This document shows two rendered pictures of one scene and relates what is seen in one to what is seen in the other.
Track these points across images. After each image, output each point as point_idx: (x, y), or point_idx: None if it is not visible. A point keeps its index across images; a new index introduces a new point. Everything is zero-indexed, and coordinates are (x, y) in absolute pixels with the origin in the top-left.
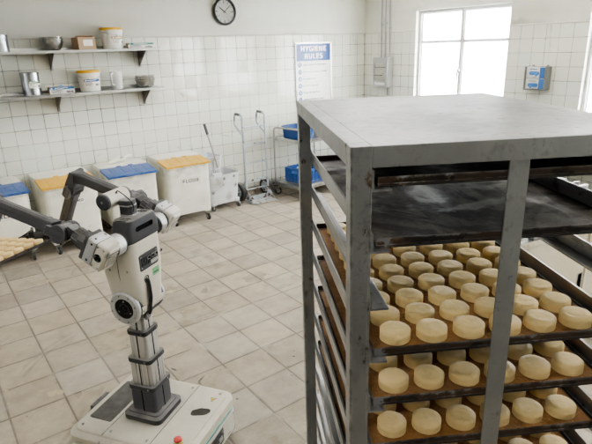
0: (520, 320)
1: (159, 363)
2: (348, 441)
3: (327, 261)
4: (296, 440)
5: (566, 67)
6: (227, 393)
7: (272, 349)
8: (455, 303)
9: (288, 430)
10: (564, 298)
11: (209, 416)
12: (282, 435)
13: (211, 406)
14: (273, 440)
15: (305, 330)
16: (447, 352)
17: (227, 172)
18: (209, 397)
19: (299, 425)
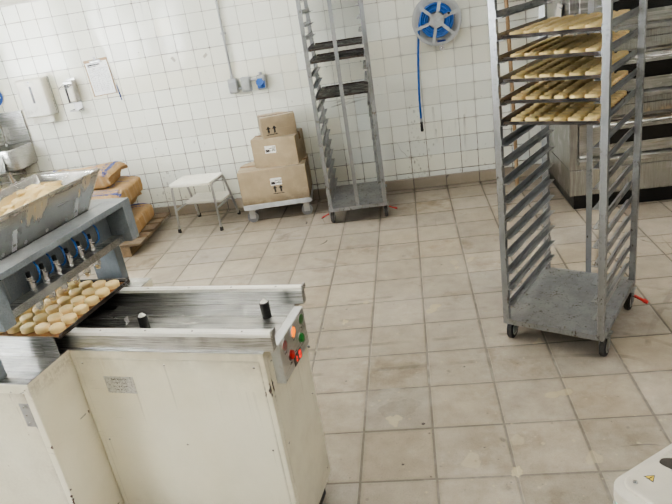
0: (577, 14)
1: None
2: (645, 46)
3: (619, 21)
4: (527, 485)
5: None
6: (620, 486)
7: None
8: (590, 14)
9: (529, 503)
10: (549, 18)
11: (663, 453)
12: (542, 499)
13: (655, 466)
14: (558, 499)
15: (610, 109)
16: (594, 34)
17: None
18: (656, 483)
19: (509, 501)
